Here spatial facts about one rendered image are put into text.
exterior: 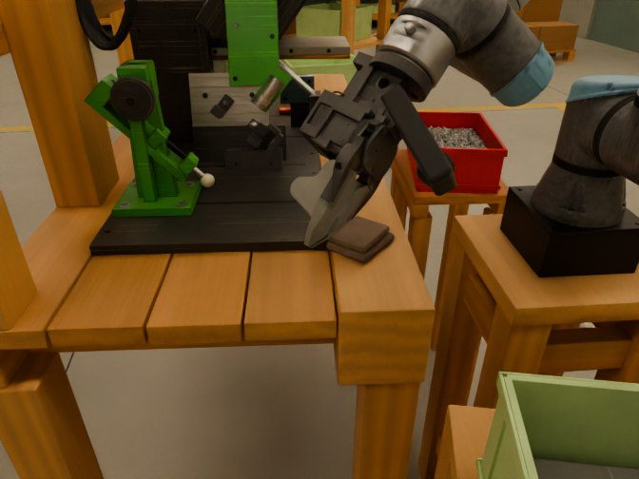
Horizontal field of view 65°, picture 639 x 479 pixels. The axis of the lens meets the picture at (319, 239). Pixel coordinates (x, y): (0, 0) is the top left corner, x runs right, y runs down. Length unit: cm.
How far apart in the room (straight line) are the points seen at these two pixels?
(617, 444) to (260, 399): 133
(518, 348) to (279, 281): 42
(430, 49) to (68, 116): 73
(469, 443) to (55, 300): 64
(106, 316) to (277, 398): 109
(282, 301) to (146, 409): 116
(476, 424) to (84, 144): 85
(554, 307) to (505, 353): 12
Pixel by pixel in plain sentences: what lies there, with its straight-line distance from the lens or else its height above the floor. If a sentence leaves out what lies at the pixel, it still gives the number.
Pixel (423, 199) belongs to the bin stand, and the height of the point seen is 79.
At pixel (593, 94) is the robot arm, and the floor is 116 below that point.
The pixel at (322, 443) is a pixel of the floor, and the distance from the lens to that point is 170.
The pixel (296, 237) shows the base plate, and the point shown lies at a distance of 90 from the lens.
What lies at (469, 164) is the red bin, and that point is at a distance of 131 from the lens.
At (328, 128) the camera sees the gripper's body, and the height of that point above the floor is 119.
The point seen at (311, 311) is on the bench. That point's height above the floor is 88.
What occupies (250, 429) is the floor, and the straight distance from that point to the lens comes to 174.
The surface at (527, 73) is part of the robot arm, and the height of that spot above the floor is 123.
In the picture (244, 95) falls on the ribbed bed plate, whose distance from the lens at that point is 122.
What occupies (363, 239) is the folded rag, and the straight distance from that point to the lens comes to 83.
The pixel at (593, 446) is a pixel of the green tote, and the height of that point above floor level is 87.
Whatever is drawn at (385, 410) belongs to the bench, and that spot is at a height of 69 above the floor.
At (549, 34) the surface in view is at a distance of 745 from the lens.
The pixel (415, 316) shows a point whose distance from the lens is 75.
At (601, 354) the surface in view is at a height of 72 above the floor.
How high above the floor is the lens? 135
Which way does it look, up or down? 31 degrees down
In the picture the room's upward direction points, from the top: straight up
